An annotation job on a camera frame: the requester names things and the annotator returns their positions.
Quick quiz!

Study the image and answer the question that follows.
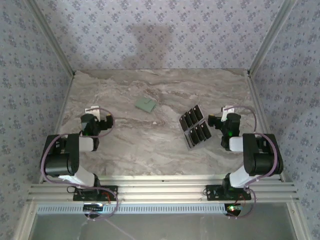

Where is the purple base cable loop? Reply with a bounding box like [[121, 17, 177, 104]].
[[86, 193, 120, 222], [226, 187, 256, 221]]

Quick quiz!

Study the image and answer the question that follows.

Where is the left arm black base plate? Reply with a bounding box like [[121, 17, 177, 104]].
[[72, 185, 119, 201]]

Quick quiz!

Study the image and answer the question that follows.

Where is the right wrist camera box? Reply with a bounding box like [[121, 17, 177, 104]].
[[221, 106, 236, 121]]

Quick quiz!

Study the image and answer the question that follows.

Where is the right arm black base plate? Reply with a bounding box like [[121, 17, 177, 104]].
[[205, 184, 252, 201]]

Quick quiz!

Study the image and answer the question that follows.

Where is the aluminium corner post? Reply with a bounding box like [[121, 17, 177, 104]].
[[247, 0, 300, 76], [26, 0, 76, 76]]

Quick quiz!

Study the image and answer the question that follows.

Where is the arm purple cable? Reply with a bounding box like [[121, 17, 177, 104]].
[[223, 106, 280, 188], [40, 108, 116, 187]]

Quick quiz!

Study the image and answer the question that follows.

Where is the aluminium mounting rail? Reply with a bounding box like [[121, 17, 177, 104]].
[[27, 174, 300, 203]]

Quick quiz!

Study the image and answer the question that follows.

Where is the grey metal lower panel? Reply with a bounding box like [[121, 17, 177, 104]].
[[29, 213, 298, 240]]

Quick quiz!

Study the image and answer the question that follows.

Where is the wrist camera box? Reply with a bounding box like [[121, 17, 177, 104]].
[[221, 106, 236, 121], [84, 106, 101, 118]]

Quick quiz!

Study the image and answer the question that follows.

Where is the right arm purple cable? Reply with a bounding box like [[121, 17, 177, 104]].
[[223, 106, 280, 188]]

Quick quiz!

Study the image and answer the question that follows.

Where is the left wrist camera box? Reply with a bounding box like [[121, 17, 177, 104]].
[[84, 106, 101, 118]]

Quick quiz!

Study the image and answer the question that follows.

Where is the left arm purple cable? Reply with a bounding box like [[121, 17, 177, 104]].
[[40, 108, 116, 187]]

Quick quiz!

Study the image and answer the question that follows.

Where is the aluminium table side rail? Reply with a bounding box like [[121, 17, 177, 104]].
[[38, 72, 76, 183], [246, 72, 287, 182]]

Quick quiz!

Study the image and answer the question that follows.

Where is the slotted grey cable tray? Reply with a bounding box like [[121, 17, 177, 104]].
[[36, 202, 227, 215]]

